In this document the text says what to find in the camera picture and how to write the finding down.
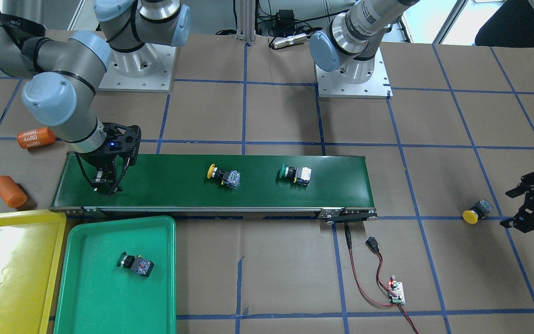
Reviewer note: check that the yellow plastic tray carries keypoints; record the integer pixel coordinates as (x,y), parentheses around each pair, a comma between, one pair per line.
(30,250)

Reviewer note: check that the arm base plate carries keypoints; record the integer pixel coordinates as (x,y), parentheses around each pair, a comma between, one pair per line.
(357,79)
(149,69)

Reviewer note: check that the green conveyor belt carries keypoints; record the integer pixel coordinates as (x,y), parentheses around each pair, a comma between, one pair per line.
(339,189)

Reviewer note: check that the green push button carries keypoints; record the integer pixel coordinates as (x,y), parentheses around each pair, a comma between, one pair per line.
(297,175)

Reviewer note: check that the silver metal cylinder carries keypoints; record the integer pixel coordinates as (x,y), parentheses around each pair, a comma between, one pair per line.
(280,43)

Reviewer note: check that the orange cylinder with 4680 print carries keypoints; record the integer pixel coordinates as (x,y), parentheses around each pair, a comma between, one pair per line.
(36,138)

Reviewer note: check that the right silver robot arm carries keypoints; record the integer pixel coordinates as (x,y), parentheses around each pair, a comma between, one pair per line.
(63,77)

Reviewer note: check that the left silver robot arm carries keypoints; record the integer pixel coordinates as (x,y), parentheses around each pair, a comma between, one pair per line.
(345,51)

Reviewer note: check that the green push button switch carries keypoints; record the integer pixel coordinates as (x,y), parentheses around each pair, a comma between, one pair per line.
(139,265)

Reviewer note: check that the green plastic tray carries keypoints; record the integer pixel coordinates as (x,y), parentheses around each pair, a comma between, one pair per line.
(97,297)

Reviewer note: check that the yellow push button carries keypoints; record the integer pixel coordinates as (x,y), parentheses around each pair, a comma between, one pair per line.
(228,178)
(478,211)

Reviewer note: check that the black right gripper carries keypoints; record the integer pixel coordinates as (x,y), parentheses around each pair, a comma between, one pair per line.
(98,160)

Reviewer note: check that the plain orange cylinder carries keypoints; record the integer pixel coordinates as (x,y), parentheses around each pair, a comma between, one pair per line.
(11,193)

